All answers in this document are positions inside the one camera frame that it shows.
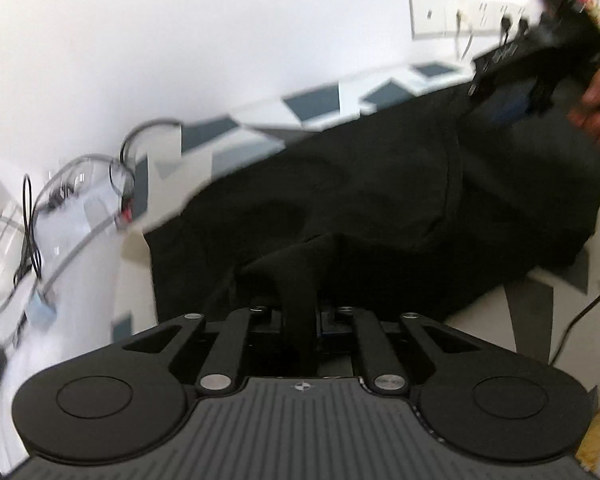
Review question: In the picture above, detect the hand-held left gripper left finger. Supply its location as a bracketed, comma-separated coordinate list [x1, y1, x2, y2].
[111, 305, 287, 396]

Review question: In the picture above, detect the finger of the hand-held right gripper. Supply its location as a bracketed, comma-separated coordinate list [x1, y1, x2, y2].
[466, 71, 554, 122]

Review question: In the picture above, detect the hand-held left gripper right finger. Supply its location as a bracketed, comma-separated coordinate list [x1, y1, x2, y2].
[317, 304, 488, 397]

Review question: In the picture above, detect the black garment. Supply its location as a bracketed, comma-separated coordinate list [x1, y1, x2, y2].
[144, 82, 600, 378]

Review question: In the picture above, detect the person's right hand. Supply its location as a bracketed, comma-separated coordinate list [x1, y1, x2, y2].
[567, 55, 600, 161]

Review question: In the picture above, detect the small blue-grey adapter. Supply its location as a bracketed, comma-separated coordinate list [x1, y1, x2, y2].
[26, 290, 58, 331]

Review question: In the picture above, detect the white plastic device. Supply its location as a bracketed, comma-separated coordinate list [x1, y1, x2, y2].
[0, 210, 28, 306]

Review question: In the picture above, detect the white plug with cable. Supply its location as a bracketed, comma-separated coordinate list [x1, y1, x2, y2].
[455, 7, 476, 61]

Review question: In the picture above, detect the white wall socket panel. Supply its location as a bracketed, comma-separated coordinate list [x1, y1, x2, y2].
[409, 0, 531, 40]

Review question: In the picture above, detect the clear grey cable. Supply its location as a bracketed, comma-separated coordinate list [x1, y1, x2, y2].
[30, 154, 137, 296]

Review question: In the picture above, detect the dark grey cable loop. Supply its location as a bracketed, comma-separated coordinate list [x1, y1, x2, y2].
[120, 119, 187, 171]

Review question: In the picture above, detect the thin black cable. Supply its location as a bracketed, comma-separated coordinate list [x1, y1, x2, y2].
[14, 174, 45, 286]

